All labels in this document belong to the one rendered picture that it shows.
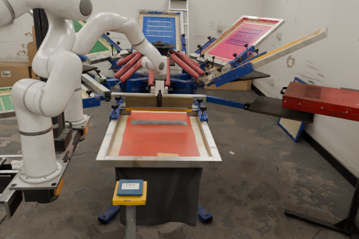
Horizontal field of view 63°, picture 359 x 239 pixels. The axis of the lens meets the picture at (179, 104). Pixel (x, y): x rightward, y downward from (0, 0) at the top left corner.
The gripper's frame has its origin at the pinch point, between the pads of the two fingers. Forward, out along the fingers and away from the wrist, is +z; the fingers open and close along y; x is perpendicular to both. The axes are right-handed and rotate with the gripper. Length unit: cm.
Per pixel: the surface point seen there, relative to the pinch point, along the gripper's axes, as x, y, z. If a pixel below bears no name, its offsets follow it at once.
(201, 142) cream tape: 23.8, 25.0, 14.0
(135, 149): -11.7, 33.8, 14.3
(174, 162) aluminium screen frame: 7, 51, 12
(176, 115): 12.2, -15.3, 13.8
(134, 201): -9, 74, 16
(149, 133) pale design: -5.4, 14.2, 14.1
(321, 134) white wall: 201, -143, 83
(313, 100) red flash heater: 103, -9, -2
